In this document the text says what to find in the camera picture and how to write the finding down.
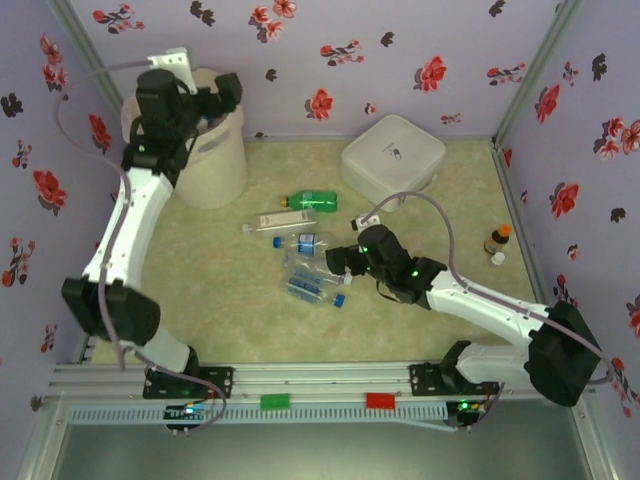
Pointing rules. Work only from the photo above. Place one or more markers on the clear bottle blue label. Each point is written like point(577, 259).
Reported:
point(305, 243)

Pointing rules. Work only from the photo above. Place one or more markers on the crushed bottle dark blue label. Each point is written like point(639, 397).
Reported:
point(302, 291)

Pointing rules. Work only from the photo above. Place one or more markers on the green bottle orange cap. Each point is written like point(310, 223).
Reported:
point(315, 200)

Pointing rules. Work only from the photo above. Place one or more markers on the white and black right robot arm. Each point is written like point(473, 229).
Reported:
point(480, 305)

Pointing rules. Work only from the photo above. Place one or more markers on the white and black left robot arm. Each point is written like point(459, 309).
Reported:
point(125, 220)

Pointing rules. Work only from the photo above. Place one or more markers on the cream plastic bin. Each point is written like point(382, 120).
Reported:
point(215, 170)

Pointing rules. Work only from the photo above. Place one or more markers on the small bottle white cap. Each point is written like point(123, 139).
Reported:
point(496, 260)

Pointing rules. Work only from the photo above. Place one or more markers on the brown bottle orange cap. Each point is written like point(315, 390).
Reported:
point(497, 240)

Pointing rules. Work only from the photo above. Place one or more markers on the white square lidded container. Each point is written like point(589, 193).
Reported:
point(395, 155)

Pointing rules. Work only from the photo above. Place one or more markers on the red plastic block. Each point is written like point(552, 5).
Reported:
point(381, 400)

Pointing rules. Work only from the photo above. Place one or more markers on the black controller board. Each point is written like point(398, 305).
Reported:
point(467, 407)
point(187, 411)

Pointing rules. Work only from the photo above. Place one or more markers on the green plastic block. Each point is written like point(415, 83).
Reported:
point(275, 402)

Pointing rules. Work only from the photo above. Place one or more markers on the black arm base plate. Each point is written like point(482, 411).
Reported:
point(422, 380)
point(222, 382)

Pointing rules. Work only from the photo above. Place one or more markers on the aluminium mounting rail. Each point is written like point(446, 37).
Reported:
point(320, 380)

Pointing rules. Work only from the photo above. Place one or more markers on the aluminium frame post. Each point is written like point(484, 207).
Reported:
point(547, 50)
point(81, 35)

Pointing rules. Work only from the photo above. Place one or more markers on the aluminium frame leg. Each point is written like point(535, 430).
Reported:
point(597, 450)
point(42, 445)

